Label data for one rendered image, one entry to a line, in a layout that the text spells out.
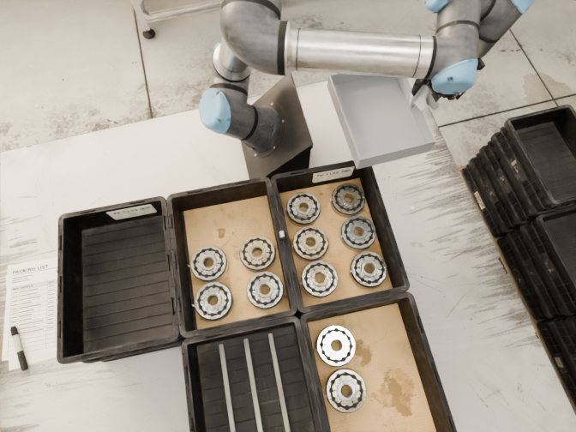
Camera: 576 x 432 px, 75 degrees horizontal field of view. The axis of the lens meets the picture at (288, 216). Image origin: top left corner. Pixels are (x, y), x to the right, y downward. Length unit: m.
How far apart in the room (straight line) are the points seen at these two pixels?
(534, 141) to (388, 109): 1.00
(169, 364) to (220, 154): 0.72
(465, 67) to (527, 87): 2.12
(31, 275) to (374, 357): 1.10
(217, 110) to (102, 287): 0.60
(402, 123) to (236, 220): 0.55
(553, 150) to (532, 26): 1.42
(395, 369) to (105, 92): 2.27
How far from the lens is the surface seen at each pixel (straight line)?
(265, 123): 1.21
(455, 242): 1.38
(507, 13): 0.90
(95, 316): 1.21
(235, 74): 1.14
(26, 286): 1.48
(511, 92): 2.81
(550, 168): 1.95
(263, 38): 0.75
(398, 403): 1.12
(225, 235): 1.15
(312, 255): 1.09
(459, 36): 0.80
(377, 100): 1.11
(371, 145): 1.03
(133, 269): 1.19
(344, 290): 1.10
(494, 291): 1.39
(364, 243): 1.12
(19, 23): 3.36
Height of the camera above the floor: 1.91
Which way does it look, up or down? 69 degrees down
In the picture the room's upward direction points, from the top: straight up
